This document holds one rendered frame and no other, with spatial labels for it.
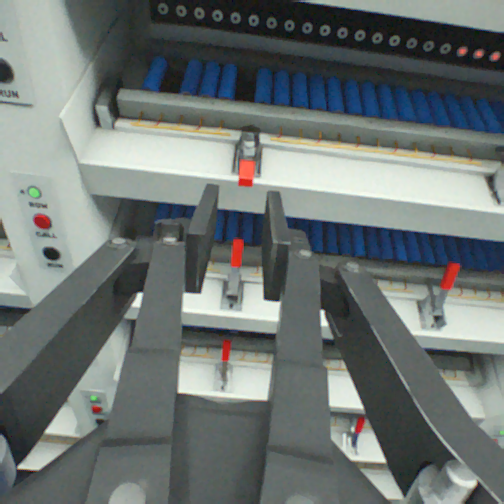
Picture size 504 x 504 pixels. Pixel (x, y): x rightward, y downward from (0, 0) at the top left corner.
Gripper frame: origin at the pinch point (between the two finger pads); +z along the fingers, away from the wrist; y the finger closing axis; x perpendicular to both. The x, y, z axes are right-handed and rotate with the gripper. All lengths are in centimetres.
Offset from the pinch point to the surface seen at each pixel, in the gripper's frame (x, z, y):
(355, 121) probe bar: 4.0, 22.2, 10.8
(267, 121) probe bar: 2.9, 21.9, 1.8
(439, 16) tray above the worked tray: 12.9, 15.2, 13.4
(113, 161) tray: -1.7, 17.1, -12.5
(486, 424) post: -41, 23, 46
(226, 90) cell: 5.2, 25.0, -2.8
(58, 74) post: 5.5, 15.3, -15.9
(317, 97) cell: 5.6, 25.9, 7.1
